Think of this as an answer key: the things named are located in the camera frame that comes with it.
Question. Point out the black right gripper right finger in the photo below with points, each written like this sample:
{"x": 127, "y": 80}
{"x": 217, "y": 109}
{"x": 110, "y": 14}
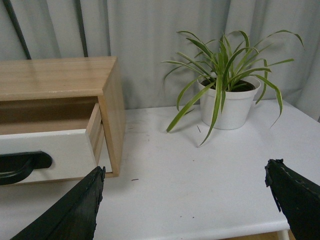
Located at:
{"x": 296, "y": 197}

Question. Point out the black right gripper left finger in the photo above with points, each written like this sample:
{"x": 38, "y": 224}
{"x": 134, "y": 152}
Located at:
{"x": 72, "y": 217}

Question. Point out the white drawer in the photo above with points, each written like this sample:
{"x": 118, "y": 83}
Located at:
{"x": 72, "y": 134}

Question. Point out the light wooden drawer cabinet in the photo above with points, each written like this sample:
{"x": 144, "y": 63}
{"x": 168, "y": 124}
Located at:
{"x": 79, "y": 80}

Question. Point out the white plant pot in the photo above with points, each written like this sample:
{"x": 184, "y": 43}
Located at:
{"x": 236, "y": 106}

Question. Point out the green spider plant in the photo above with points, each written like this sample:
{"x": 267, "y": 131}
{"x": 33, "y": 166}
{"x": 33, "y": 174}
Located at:
{"x": 223, "y": 70}

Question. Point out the grey curtain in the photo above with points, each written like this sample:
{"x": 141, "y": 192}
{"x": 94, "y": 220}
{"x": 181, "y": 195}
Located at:
{"x": 143, "y": 34}

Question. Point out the black drawer handle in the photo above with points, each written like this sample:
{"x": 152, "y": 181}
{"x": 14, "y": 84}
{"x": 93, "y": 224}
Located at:
{"x": 15, "y": 167}

